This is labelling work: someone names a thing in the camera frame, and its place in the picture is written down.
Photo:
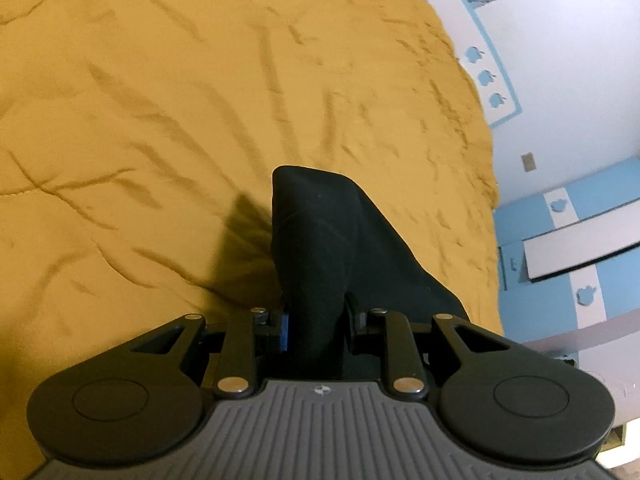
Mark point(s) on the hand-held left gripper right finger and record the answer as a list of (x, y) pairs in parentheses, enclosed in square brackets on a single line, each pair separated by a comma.
[(357, 327)]

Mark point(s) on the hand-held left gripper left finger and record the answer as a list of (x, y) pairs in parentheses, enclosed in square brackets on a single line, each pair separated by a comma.
[(285, 332)]

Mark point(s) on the black pants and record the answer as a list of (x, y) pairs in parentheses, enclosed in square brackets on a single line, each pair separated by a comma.
[(320, 240)]

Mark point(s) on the yellow quilted blanket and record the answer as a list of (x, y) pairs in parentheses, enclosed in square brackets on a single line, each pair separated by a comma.
[(150, 135)]

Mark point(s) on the blue and white wardrobe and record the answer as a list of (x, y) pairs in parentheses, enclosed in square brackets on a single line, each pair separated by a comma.
[(590, 240)]

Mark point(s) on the tan wall switch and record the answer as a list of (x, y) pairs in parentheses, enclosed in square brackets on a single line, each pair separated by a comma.
[(528, 161)]

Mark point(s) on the blue apple wall sticker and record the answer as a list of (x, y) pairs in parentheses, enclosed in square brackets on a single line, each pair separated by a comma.
[(474, 54), (496, 100), (486, 78)]

